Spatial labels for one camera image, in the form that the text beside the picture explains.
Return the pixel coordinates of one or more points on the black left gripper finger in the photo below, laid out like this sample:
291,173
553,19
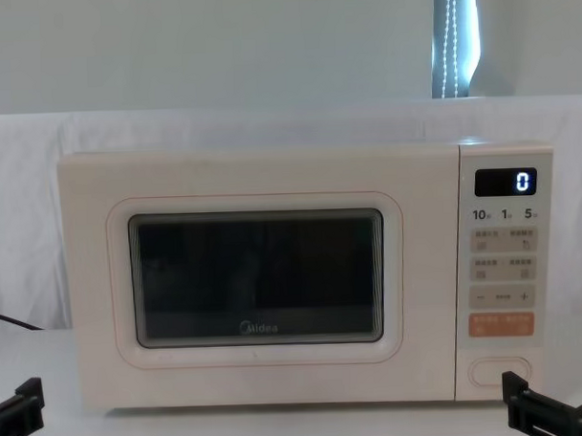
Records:
20,409

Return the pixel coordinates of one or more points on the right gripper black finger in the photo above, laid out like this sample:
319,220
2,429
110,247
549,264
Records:
532,410

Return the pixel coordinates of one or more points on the cream microwave oven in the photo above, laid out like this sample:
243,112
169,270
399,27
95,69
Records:
270,175

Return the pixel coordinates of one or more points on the white curtain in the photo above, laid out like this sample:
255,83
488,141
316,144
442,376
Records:
170,45

